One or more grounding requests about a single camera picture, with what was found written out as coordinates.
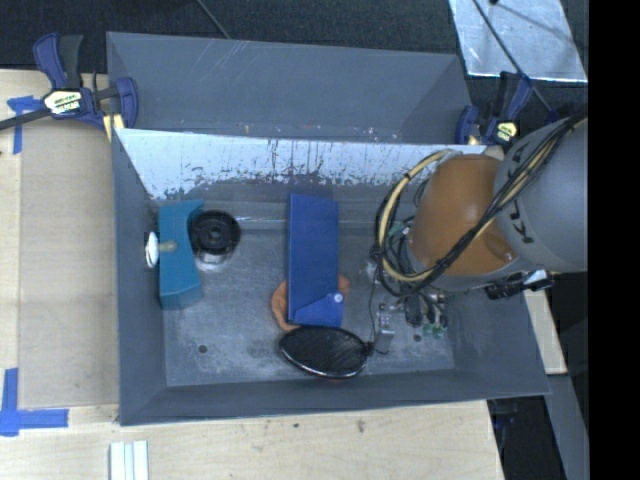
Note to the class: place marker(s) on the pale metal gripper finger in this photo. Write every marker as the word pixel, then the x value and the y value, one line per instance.
pixel 385 339

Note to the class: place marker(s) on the orange round disc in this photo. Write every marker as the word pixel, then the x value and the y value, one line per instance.
pixel 279 304

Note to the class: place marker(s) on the black round lid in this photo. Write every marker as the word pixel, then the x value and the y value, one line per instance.
pixel 215 233

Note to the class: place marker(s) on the teal block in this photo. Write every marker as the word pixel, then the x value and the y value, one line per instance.
pixel 177 273

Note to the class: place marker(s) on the white round knob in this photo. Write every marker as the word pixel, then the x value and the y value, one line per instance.
pixel 151 250

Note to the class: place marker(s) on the grey metal bin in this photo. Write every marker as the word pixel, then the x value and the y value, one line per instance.
pixel 240 88

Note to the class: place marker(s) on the pale wood board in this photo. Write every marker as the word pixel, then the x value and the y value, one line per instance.
pixel 65 268

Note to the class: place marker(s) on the black cylinder on white bracket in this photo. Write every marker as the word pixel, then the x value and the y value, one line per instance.
pixel 510 285

